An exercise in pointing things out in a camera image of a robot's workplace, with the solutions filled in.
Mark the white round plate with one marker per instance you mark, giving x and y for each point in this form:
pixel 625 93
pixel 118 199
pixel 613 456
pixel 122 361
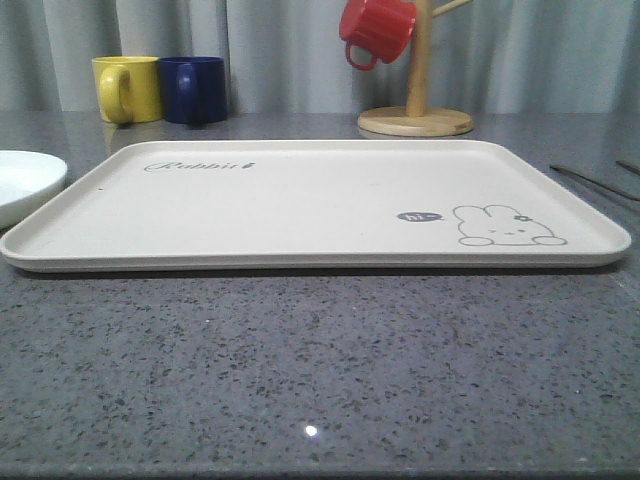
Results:
pixel 28 181

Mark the beige rabbit serving tray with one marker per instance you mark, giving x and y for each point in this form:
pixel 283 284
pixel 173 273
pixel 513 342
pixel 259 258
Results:
pixel 178 205

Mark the wooden mug tree stand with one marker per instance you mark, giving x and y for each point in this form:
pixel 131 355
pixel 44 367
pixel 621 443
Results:
pixel 416 118

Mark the dark blue mug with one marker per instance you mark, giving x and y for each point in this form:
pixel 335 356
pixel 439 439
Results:
pixel 193 89

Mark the red mug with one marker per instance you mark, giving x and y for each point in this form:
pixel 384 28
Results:
pixel 383 28

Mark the yellow mug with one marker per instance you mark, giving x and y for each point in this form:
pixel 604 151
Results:
pixel 127 88

